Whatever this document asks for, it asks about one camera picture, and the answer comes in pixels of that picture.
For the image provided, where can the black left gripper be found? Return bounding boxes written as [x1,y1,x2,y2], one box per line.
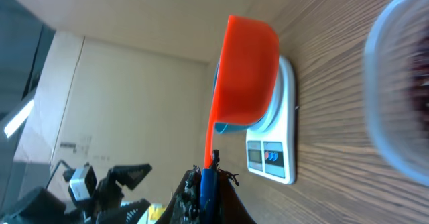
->
[91,164,152,224]

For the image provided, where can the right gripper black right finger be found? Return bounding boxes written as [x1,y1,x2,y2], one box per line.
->
[216,170,256,224]

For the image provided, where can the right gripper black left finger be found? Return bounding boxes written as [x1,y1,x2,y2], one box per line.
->
[156,166,201,224]

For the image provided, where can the orange measuring scoop blue handle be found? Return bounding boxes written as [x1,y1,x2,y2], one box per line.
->
[199,15,280,223]

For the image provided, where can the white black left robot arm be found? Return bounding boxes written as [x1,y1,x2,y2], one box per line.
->
[1,164,152,224]

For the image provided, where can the white digital kitchen scale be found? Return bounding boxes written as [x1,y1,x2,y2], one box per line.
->
[246,56,297,184]

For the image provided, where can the blue plastic bowl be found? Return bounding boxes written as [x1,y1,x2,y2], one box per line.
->
[212,65,251,134]

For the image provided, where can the yellow object on floor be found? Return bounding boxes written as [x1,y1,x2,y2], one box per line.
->
[147,203,166,224]

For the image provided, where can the clear plastic food container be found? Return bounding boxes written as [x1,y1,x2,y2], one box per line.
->
[363,0,428,186]

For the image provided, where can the red adzuki beans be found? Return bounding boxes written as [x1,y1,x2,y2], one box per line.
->
[410,34,428,125]

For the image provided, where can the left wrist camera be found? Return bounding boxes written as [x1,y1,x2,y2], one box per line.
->
[63,163,97,201]

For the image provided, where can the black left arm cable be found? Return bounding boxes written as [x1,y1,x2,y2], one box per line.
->
[45,159,74,190]

